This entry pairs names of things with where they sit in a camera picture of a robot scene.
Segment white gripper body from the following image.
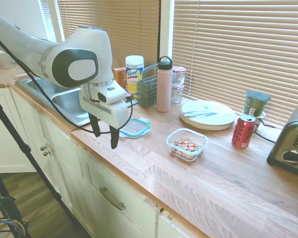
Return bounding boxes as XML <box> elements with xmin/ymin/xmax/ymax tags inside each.
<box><xmin>79</xmin><ymin>91</ymin><xmax>129</xmax><ymax>130</ymax></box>

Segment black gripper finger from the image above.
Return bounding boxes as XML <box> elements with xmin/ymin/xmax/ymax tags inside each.
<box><xmin>108</xmin><ymin>124</ymin><xmax>120</xmax><ymax>150</ymax></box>
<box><xmin>88</xmin><ymin>112</ymin><xmax>102</xmax><ymax>138</ymax></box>

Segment clear lid with teal rim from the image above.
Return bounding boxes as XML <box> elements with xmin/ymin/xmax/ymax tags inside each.
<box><xmin>119</xmin><ymin>118</ymin><xmax>151</xmax><ymax>139</ymax></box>

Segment glass jar red checked lid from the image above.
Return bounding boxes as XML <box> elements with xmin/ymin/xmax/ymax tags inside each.
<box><xmin>172</xmin><ymin>66</ymin><xmax>187</xmax><ymax>86</ymax></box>
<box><xmin>170</xmin><ymin>83</ymin><xmax>185</xmax><ymax>104</ymax></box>

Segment square glass food container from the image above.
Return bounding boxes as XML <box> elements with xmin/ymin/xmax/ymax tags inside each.
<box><xmin>166</xmin><ymin>128</ymin><xmax>209</xmax><ymax>162</ymax></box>

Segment plastic container white lid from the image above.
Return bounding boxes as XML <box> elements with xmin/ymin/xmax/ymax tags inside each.
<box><xmin>0</xmin><ymin>49</ymin><xmax>14</xmax><ymax>69</ymax></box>

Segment orange cardboard box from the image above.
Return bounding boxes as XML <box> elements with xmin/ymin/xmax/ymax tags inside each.
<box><xmin>113</xmin><ymin>67</ymin><xmax>127</xmax><ymax>89</ymax></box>

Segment stainless steel double sink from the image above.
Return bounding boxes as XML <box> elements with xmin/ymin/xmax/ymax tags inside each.
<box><xmin>14</xmin><ymin>76</ymin><xmax>90</xmax><ymax>126</ymax></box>

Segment yellow Lysol wipes canister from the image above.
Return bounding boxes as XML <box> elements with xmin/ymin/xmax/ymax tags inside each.
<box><xmin>125</xmin><ymin>55</ymin><xmax>145</xmax><ymax>99</ymax></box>

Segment cream kitchen cabinet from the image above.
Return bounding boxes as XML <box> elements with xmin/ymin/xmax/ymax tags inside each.
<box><xmin>0</xmin><ymin>85</ymin><xmax>209</xmax><ymax>238</ymax></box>

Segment pink water bottle black cap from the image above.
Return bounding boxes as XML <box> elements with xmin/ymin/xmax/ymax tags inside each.
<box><xmin>156</xmin><ymin>56</ymin><xmax>173</xmax><ymax>113</ymax></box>

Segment brown nut pieces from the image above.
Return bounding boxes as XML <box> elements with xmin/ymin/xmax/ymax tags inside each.
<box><xmin>170</xmin><ymin>138</ymin><xmax>199</xmax><ymax>157</ymax></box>

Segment medium beige window blind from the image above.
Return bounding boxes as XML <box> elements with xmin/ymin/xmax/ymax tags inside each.
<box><xmin>57</xmin><ymin>0</ymin><xmax>161</xmax><ymax>72</ymax></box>

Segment silver table knife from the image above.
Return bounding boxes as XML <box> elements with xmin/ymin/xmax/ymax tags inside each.
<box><xmin>183</xmin><ymin>106</ymin><xmax>210</xmax><ymax>115</ymax></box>
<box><xmin>185</xmin><ymin>112</ymin><xmax>219</xmax><ymax>118</ymax></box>

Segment white round plate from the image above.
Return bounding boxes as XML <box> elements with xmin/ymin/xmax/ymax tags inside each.
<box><xmin>180</xmin><ymin>111</ymin><xmax>235</xmax><ymax>131</ymax></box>
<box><xmin>181</xmin><ymin>100</ymin><xmax>237</xmax><ymax>127</ymax></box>

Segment white window mullion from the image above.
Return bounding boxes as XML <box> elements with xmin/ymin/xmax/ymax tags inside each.
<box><xmin>159</xmin><ymin>0</ymin><xmax>175</xmax><ymax>65</ymax></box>

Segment narrow white window blind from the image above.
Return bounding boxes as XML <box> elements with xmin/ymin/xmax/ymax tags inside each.
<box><xmin>38</xmin><ymin>0</ymin><xmax>57</xmax><ymax>42</ymax></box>

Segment red Coca-Cola can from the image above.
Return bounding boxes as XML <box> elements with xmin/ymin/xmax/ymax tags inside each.
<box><xmin>231</xmin><ymin>114</ymin><xmax>257</xmax><ymax>149</ymax></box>

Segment clear lidded plastic tub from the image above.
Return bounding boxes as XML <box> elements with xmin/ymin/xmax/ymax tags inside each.
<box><xmin>243</xmin><ymin>110</ymin><xmax>266</xmax><ymax>132</ymax></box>

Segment wide beige window blind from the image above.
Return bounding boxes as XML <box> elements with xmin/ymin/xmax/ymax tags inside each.
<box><xmin>173</xmin><ymin>0</ymin><xmax>298</xmax><ymax>127</ymax></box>

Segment green plastic tub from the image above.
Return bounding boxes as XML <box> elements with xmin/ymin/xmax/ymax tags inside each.
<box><xmin>244</xmin><ymin>90</ymin><xmax>272</xmax><ymax>117</ymax></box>

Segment stainless steel toaster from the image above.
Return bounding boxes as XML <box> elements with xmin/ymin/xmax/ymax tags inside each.
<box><xmin>266</xmin><ymin>101</ymin><xmax>298</xmax><ymax>179</ymax></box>

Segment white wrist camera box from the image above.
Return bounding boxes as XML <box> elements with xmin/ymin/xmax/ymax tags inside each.
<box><xmin>97</xmin><ymin>80</ymin><xmax>128</xmax><ymax>105</ymax></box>

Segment brushed metal drawer handle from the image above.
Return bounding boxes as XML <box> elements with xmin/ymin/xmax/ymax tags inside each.
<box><xmin>99</xmin><ymin>187</ymin><xmax>126</xmax><ymax>211</ymax></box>

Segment black camera tripod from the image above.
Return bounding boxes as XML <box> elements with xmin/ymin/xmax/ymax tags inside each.
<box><xmin>0</xmin><ymin>89</ymin><xmax>78</xmax><ymax>238</ymax></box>

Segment bundle of coloured cables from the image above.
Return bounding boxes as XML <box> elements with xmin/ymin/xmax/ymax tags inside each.
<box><xmin>0</xmin><ymin>218</ymin><xmax>29</xmax><ymax>238</ymax></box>

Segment black toaster power cable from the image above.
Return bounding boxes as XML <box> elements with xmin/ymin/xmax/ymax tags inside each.
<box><xmin>253</xmin><ymin>118</ymin><xmax>284</xmax><ymax>144</ymax></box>

